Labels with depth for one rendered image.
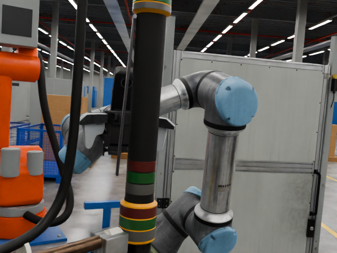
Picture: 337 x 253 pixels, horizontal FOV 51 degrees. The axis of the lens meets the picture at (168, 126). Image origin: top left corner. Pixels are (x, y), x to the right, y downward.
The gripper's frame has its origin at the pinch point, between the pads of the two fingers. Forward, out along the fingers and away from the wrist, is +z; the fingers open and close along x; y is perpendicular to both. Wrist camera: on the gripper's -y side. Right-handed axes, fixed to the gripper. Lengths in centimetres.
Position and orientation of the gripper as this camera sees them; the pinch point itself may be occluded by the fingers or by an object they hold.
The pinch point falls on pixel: (128, 120)
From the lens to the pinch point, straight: 56.2
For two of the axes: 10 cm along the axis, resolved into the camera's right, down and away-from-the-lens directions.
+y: -0.7, 9.9, 0.8
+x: -9.8, -0.5, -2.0
